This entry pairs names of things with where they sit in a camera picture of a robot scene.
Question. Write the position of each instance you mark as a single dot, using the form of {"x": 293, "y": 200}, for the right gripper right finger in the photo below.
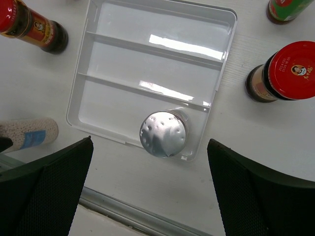
{"x": 255, "y": 200}

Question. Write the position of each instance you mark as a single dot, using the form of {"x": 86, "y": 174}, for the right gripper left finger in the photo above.
{"x": 40, "y": 198}

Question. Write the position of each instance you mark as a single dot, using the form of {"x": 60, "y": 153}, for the silver-lid white shaker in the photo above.
{"x": 165, "y": 133}
{"x": 20, "y": 134}

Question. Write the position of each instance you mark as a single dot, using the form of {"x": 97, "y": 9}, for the red-lid chili jar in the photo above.
{"x": 287, "y": 75}
{"x": 21, "y": 22}

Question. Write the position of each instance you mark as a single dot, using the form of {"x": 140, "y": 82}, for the yellow-cap sauce bottle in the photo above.
{"x": 285, "y": 11}

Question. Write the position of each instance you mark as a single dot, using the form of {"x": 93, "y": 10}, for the white divided plastic tray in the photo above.
{"x": 138, "y": 57}

